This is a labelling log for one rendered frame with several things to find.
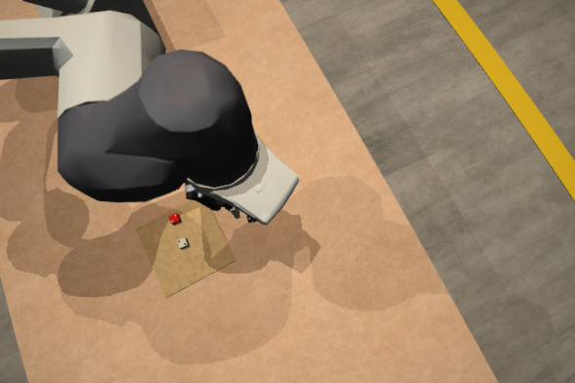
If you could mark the tan flat mat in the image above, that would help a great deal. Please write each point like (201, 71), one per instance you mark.
(175, 268)

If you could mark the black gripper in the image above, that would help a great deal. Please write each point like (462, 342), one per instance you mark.
(192, 194)

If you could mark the red die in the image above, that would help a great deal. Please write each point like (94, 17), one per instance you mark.
(175, 219)

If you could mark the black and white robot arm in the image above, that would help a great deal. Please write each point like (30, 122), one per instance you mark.
(131, 116)

